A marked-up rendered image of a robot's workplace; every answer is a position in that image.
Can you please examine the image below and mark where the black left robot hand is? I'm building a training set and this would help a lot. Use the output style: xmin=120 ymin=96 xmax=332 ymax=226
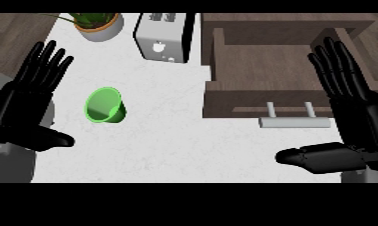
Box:
xmin=0 ymin=39 xmax=76 ymax=153

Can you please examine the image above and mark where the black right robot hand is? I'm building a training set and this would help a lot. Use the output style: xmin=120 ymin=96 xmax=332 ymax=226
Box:
xmin=274 ymin=36 xmax=378 ymax=175

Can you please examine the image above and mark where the potted green plant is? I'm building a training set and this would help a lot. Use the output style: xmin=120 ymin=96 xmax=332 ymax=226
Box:
xmin=42 ymin=12 xmax=125 ymax=43

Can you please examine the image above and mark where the brown wooden drawer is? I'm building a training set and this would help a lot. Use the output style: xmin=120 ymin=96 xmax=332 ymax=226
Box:
xmin=200 ymin=27 xmax=378 ymax=119

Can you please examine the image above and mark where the white toaster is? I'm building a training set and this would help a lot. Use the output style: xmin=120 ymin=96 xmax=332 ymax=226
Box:
xmin=132 ymin=12 xmax=197 ymax=64

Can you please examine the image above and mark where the grey drawer handle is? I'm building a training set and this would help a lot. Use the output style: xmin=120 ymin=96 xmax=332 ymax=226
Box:
xmin=258 ymin=101 xmax=330 ymax=129

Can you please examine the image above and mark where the brown wooden cabinet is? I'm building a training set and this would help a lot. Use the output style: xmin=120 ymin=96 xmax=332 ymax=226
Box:
xmin=199 ymin=12 xmax=378 ymax=92

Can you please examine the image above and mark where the green cup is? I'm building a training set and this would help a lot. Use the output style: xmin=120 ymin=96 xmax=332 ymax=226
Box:
xmin=84 ymin=86 xmax=128 ymax=124

